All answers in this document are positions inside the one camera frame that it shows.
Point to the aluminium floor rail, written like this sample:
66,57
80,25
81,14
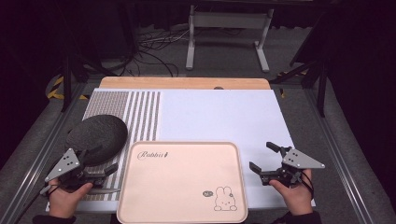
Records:
40,155
339,155

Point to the person's left hand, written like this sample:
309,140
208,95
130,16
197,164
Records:
63,202

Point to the pink tray with rabbit print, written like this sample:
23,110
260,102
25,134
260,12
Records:
180,183

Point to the person's right hand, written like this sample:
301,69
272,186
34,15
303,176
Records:
297,199

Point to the dark grey round cushion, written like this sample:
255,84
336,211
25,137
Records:
99,133

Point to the black tripod stand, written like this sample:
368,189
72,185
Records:
322,84
67,77

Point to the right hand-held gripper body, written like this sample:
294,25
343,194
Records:
299,160

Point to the white metal stand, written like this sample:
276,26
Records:
229,20

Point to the wooden table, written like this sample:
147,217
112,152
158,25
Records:
183,82

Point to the yellow and black floor tape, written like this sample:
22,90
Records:
281,92
56,88

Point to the white mat with striped part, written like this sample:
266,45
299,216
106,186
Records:
224,118

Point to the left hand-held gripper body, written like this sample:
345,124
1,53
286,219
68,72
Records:
66,163

